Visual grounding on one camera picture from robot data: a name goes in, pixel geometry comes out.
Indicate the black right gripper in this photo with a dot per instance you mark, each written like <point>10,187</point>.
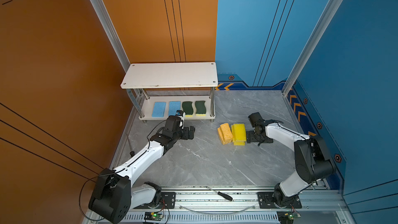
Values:
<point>249,135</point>

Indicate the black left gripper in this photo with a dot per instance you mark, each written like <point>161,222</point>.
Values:
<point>186,136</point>

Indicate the blue sponge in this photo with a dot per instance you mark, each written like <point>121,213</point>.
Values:
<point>174,106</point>
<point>158,110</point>

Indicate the green yellow scouring sponge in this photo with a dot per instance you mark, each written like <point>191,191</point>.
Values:
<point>188,108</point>
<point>201,109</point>

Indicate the orange yellow sponge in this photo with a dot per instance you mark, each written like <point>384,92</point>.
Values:
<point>220,135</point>
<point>228,136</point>

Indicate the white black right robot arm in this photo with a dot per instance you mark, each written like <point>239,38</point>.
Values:
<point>311,154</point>

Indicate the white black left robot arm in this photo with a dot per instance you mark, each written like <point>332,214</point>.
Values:
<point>114,193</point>

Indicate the white two-tier shelf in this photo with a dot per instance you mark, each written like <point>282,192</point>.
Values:
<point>144,76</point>

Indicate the right green circuit board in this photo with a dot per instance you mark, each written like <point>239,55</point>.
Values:
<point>285,217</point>

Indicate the green circuit board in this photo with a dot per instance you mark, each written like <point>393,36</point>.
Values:
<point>285,217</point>
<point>153,217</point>

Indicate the left green circuit board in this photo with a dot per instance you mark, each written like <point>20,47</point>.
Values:
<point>153,217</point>

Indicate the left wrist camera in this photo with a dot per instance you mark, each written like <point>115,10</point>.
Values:
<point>179,113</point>

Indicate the black yellow handled screwdriver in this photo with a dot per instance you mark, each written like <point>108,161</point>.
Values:
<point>132,152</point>

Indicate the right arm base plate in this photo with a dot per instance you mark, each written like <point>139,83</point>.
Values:
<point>277,200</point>

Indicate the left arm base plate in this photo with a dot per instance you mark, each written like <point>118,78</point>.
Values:
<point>167,199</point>

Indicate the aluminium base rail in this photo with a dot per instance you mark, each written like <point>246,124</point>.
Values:
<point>198,205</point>

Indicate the left aluminium corner post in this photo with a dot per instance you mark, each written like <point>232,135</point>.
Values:
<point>108,26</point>

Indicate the aluminium corner post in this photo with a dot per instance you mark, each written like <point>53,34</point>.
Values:
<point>326,17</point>
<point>108,26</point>

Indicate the right aluminium corner post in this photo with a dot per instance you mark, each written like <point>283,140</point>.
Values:
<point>326,17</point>

